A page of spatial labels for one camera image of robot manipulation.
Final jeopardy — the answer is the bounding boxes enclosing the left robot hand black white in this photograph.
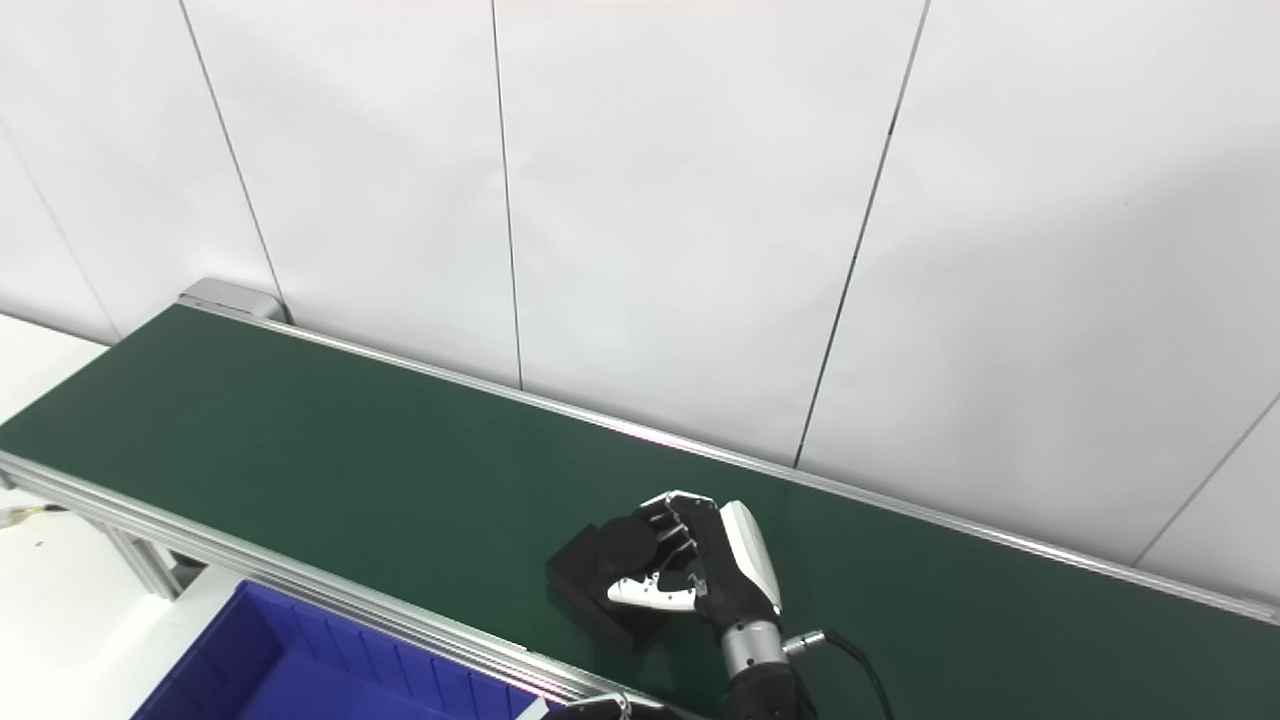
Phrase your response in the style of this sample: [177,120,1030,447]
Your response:
[515,695,681,720]

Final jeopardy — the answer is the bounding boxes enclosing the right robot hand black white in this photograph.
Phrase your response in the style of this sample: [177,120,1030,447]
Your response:
[605,490,786,633]

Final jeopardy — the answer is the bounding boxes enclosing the black cylinder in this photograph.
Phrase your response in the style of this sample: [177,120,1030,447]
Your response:
[546,510,701,651]

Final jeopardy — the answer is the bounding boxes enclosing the blue plastic bin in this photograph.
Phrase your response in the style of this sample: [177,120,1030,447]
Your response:
[130,580,561,720]

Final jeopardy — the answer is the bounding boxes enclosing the aluminium conveyor leg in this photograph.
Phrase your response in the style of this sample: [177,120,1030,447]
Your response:
[95,520,206,601]

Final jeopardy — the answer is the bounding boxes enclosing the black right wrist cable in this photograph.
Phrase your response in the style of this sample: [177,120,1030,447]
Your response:
[783,628,896,720]

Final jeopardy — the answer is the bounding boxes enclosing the green conveyor belt aluminium frame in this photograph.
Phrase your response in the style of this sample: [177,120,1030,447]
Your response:
[0,278,1280,720]

